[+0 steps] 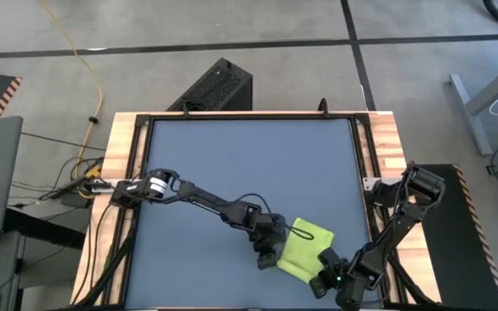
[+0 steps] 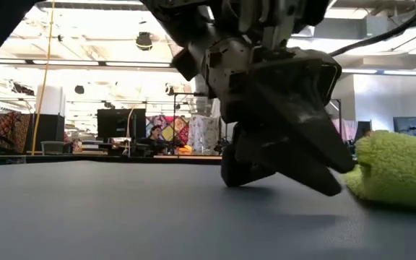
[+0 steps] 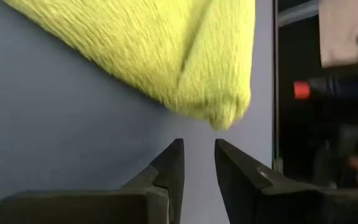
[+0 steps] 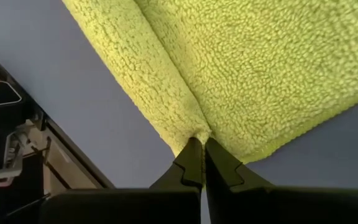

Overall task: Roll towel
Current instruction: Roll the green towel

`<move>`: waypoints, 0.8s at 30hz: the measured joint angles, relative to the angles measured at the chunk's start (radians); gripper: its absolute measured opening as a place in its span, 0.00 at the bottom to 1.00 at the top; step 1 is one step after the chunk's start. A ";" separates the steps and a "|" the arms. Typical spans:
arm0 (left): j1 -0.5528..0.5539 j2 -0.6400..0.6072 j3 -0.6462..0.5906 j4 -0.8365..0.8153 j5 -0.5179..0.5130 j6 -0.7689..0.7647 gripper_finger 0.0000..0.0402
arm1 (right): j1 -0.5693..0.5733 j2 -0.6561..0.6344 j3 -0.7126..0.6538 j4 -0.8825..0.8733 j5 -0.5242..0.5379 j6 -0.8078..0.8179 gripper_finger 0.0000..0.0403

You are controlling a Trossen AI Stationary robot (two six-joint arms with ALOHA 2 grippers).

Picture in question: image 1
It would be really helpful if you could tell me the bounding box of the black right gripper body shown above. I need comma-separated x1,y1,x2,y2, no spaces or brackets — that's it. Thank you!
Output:
316,246,354,299

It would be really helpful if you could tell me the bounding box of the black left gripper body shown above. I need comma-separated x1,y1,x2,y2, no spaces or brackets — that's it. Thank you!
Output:
248,213,289,260

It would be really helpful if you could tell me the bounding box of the lime green microfibre towel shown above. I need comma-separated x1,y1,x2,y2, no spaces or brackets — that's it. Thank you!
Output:
276,217,336,285

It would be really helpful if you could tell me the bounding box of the large hazard-striped black mat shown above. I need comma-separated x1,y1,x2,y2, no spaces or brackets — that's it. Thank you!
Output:
412,162,498,311

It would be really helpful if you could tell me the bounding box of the black computer tower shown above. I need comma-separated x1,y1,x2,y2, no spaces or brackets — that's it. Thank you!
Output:
166,57,254,112

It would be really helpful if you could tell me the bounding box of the grey desk leg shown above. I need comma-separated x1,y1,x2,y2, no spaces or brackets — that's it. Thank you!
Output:
450,54,498,156

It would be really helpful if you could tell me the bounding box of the black side desk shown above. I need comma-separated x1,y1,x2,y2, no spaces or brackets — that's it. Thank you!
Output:
4,206,88,251

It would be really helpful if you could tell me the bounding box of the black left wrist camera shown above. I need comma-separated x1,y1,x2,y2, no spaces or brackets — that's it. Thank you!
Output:
256,252,281,271

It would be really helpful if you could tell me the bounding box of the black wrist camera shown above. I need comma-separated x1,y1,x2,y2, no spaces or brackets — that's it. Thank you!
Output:
309,278,328,300
256,252,281,271

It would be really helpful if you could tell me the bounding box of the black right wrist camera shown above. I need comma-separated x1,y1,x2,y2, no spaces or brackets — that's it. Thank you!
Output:
309,278,328,300

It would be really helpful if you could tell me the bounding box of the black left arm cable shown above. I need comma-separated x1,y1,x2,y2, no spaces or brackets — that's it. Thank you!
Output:
231,193,315,241

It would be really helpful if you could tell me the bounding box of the black metal table frame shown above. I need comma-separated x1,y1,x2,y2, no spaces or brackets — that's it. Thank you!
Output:
73,110,438,311

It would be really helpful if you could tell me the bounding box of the black floor cable bundle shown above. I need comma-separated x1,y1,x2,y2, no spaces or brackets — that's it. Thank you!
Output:
9,129,103,208

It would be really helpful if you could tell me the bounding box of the yellow cable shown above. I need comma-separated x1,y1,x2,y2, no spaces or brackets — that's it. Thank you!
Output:
36,0,105,200

